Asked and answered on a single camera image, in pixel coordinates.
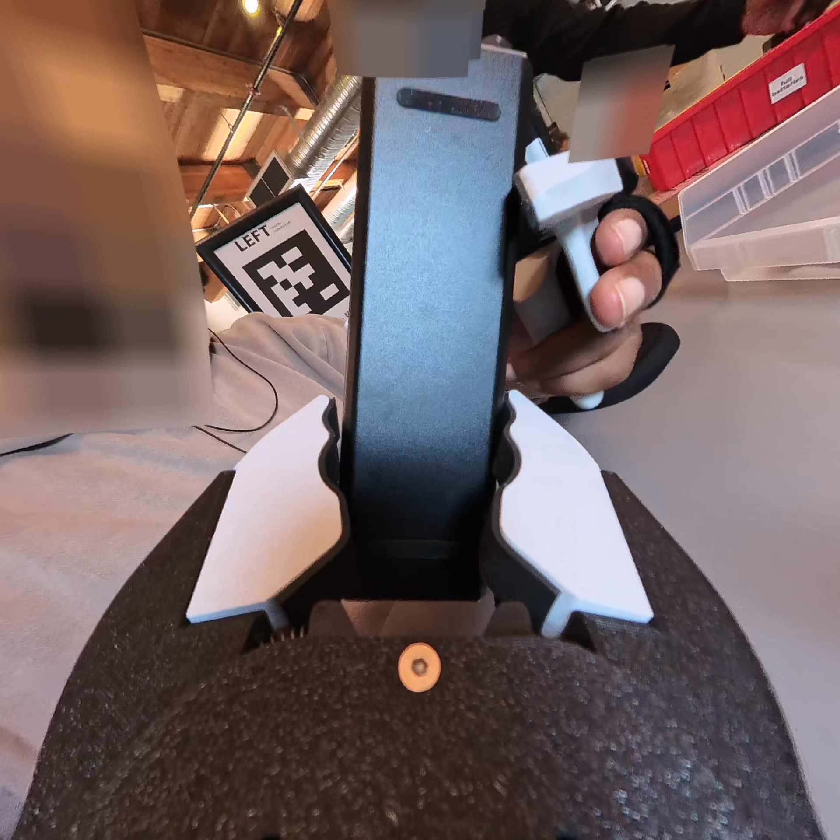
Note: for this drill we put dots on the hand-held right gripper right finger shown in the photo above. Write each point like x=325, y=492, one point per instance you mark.
x=571, y=538

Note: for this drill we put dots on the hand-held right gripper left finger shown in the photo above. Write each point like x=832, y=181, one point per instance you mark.
x=275, y=525

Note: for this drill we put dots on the slim grey usb hub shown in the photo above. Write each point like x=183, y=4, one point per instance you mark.
x=426, y=328

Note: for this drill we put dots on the clear plastic box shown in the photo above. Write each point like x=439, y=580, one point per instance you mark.
x=754, y=216

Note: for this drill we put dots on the person's left forearm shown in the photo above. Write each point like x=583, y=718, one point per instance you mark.
x=295, y=367

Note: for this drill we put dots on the person's left hand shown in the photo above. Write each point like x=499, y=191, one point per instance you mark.
x=590, y=361

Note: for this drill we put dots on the red plastic bin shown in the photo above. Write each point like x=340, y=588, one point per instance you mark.
x=722, y=124

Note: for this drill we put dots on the white cardboard box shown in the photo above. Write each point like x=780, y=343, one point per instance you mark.
x=715, y=79

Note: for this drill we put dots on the silver air duct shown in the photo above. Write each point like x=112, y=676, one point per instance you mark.
x=321, y=138

